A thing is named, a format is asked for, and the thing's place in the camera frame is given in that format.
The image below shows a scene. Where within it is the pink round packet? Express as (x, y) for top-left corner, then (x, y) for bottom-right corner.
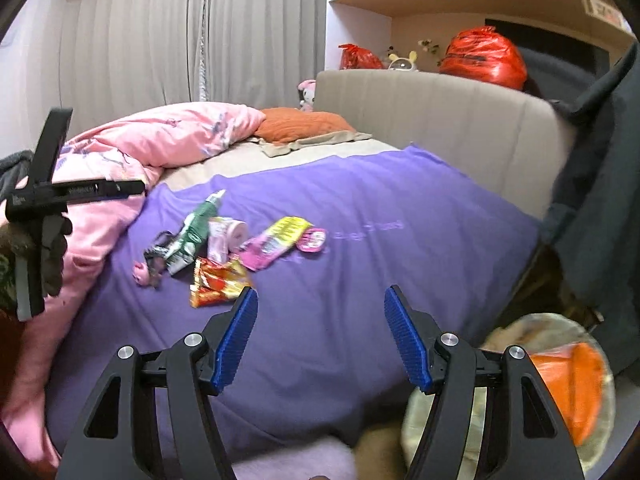
(297, 226), (328, 252)

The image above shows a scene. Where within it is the black panel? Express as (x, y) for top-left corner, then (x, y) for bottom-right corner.
(484, 17), (621, 106)

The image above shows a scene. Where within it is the orange pillow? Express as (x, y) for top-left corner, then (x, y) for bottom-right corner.
(254, 107), (356, 144)

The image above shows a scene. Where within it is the large red plastic bag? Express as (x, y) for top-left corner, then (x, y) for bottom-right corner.
(439, 25), (528, 92)

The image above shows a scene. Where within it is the white bunny toy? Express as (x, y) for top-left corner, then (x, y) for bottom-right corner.
(386, 50), (420, 72)

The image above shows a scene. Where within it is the trash bin with yellow bag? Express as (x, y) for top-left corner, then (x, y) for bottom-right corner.
(400, 312), (616, 480)

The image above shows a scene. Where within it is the grey pleated curtain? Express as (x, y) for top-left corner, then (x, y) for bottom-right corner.
(0, 0), (328, 161)

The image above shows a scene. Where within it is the orange plastic bag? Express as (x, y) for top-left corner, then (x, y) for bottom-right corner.
(527, 342), (603, 446)

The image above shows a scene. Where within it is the beige cloth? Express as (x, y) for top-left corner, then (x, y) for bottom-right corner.
(260, 130), (373, 157)

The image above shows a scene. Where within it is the pink printed duvet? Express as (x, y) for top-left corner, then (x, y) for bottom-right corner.
(0, 101), (267, 466)

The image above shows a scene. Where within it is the red and gold wrapper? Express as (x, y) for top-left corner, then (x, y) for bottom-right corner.
(189, 255), (254, 309)

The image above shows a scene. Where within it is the grey knit cloth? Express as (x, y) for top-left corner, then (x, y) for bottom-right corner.
(0, 152), (38, 201)

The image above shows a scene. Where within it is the purple blanket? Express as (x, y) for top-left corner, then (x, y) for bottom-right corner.
(45, 142), (541, 461)

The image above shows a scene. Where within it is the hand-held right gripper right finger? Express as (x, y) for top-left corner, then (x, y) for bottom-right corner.
(383, 285), (586, 480)

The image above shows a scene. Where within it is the dark green jacket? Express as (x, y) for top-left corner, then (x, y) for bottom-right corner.
(542, 42), (640, 376)

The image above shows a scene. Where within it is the lilac fluffy towel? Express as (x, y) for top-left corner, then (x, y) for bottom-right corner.
(232, 435), (361, 480)

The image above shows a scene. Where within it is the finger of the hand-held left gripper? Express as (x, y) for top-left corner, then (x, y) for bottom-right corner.
(65, 178), (147, 206)

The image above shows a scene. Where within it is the person's left hand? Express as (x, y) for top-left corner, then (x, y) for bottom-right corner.
(42, 212), (74, 297)

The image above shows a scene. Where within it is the beige upholstered bed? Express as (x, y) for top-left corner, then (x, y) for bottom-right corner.
(162, 69), (576, 221)

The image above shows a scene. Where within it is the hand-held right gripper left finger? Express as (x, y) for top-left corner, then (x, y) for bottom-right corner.
(56, 286), (259, 480)

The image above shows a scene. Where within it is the pale pink patterned wrapper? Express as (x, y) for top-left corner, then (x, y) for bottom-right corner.
(206, 216), (249, 266)

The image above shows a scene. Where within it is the pink plush toy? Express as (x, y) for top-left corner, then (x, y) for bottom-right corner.
(298, 79), (319, 112)

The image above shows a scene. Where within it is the green and white packet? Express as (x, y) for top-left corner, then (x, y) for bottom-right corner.
(167, 189), (228, 276)

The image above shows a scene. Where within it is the pink wrapper with yellow label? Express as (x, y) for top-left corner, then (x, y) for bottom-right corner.
(239, 216), (315, 272)

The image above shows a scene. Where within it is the small red plastic bag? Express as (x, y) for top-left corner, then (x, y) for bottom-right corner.
(338, 43), (385, 71)

